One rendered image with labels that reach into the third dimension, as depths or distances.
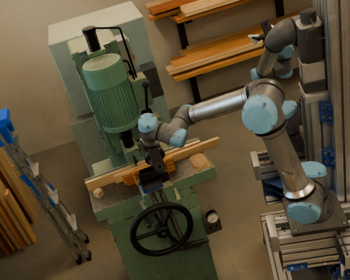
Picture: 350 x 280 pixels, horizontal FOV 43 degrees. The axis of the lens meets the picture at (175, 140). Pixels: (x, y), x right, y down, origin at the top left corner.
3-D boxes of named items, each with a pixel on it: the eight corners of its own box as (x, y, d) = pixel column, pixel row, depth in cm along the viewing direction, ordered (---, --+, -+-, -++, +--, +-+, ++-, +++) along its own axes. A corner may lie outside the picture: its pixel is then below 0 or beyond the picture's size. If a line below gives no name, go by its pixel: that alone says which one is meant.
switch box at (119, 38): (125, 71, 223) (115, 41, 215) (121, 65, 232) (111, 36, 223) (136, 68, 224) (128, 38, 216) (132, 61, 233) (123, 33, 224)
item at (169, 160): (136, 185, 214) (131, 172, 210) (135, 183, 215) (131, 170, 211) (175, 170, 217) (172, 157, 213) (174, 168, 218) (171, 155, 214)
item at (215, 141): (116, 183, 218) (114, 177, 216) (115, 181, 220) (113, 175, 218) (220, 144, 226) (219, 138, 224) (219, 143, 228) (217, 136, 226)
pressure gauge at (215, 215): (209, 228, 220) (205, 215, 216) (206, 223, 223) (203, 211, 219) (220, 223, 221) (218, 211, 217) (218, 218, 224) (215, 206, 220)
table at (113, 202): (100, 235, 198) (96, 225, 195) (90, 196, 224) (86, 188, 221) (225, 186, 207) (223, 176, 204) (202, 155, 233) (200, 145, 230)
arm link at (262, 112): (329, 200, 171) (277, 77, 150) (324, 228, 160) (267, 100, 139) (299, 203, 178) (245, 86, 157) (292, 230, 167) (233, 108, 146)
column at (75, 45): (116, 178, 240) (69, 54, 202) (109, 158, 258) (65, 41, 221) (155, 164, 243) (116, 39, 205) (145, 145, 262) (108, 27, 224)
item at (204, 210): (208, 235, 226) (205, 224, 222) (199, 220, 236) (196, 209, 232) (223, 229, 227) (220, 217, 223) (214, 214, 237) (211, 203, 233)
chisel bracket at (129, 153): (129, 168, 212) (124, 153, 207) (123, 153, 224) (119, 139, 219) (144, 162, 213) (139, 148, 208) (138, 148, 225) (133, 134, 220)
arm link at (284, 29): (274, 43, 189) (255, 89, 235) (298, 35, 189) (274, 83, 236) (264, 20, 192) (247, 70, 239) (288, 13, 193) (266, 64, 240)
